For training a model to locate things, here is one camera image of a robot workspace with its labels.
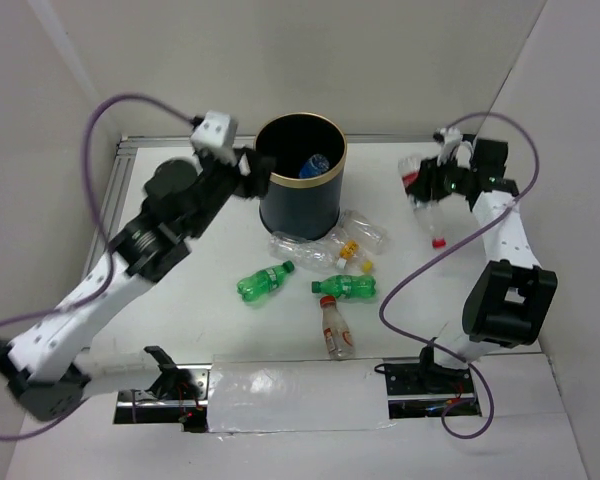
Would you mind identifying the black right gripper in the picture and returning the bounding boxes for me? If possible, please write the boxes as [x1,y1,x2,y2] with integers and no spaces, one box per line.
[405,148,476,203]

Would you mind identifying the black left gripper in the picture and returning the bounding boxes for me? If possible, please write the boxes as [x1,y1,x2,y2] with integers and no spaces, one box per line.
[187,135,278,239]

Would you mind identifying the red label water bottle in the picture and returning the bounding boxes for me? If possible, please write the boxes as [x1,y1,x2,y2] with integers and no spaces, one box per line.
[398,154,446,249]

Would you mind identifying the blue label clear bottle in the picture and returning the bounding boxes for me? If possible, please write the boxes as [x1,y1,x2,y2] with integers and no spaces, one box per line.
[298,154,330,179]

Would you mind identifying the green bottle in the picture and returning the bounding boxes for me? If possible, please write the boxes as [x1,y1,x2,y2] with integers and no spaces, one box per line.
[236,261,295,303]
[311,274,377,300]

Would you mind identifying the small red cap bottle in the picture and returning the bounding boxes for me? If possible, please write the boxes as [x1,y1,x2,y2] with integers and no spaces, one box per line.
[320,295,355,360]

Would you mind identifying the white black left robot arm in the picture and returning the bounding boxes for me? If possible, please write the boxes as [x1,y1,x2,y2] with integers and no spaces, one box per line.
[0,147,275,422]

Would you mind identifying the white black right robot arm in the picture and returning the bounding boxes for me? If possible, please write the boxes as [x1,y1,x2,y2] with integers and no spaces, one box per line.
[398,135,558,392]

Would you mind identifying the dark blue gold-rimmed bin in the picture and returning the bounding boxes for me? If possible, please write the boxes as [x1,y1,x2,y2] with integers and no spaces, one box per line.
[253,112,347,240]

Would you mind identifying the large clear crushed bottle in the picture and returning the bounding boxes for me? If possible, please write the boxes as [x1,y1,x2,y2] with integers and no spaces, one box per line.
[338,210,389,255]

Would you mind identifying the crushed clear bottle white cap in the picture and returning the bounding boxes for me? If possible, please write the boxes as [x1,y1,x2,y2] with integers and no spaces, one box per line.
[268,232,347,273]

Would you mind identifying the clear bottle yellow label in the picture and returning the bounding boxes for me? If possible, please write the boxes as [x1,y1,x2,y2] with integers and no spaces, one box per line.
[326,238,374,274]

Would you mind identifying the silver tape sheet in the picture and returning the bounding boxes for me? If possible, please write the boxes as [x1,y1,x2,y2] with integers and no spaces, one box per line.
[207,358,392,434]

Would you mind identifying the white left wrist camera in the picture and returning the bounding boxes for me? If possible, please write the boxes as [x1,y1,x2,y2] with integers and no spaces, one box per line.
[190,111,238,166]

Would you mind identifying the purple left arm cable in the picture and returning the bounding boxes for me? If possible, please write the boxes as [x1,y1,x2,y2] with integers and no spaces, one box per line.
[0,93,201,441]

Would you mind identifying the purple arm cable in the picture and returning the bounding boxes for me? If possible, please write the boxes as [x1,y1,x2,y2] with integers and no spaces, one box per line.
[0,93,201,441]
[378,112,539,440]

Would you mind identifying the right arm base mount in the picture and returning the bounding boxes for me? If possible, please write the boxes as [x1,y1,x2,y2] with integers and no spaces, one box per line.
[374,362,481,420]

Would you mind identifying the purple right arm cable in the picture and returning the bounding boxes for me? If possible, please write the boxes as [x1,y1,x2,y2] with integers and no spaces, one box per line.
[378,112,539,440]

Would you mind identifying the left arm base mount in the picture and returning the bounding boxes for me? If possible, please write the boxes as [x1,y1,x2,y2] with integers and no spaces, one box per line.
[113,346,212,433]

